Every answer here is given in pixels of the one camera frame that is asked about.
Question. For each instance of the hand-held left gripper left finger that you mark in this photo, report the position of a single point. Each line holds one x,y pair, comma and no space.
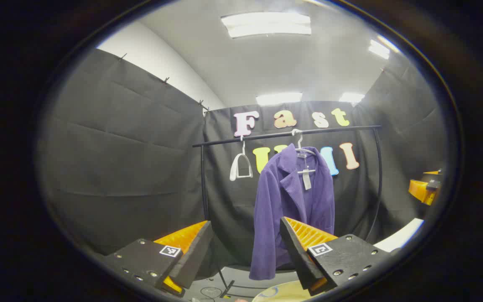
191,260

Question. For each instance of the large ceiling light panel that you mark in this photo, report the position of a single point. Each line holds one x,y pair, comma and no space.
266,24

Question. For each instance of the black backdrop cloth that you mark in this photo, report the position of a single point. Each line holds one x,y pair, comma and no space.
120,167

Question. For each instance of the white panel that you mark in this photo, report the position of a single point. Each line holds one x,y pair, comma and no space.
401,237

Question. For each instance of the white clothes hanger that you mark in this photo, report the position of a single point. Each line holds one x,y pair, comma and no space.
306,171
233,170

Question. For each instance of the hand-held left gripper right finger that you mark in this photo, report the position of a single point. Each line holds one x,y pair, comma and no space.
298,256

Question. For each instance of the beige laundry hamper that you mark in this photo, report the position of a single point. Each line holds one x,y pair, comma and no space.
285,292

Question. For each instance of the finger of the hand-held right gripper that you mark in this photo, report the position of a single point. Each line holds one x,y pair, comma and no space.
433,172
421,191

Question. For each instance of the black clothes rack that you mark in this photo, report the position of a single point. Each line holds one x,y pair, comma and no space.
266,136

